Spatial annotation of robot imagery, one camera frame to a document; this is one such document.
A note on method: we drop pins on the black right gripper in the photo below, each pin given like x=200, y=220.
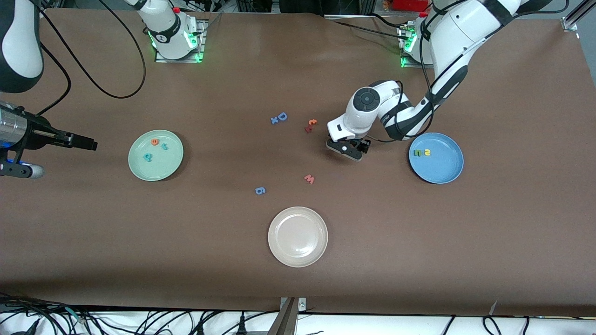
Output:
x=37, y=131

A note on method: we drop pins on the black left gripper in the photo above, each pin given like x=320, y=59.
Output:
x=362, y=144

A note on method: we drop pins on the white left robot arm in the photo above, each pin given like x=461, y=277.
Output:
x=461, y=28

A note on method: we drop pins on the red foam letter w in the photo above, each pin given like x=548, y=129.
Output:
x=309, y=179

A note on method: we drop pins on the blue plate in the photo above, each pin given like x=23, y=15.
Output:
x=437, y=167

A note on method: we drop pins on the green plate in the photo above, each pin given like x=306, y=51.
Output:
x=160, y=167

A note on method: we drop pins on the blue foam letter D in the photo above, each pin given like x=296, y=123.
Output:
x=285, y=117

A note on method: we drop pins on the beige plate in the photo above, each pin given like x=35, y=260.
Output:
x=298, y=237

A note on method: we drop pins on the brown table cover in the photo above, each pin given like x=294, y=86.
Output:
x=139, y=256

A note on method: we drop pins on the red box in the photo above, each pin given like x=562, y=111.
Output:
x=409, y=4

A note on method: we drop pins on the black power plug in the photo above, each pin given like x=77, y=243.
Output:
x=241, y=325

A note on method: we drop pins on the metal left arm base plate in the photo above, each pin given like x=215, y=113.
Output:
x=406, y=64

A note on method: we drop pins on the aluminium frame structure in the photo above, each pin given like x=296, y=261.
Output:
x=368, y=5

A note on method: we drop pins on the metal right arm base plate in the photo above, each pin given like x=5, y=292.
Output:
x=203, y=32

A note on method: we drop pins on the aluminium table bracket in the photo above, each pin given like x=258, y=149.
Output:
x=288, y=321

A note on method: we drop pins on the aluminium corner rail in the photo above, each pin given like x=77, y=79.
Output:
x=575, y=16

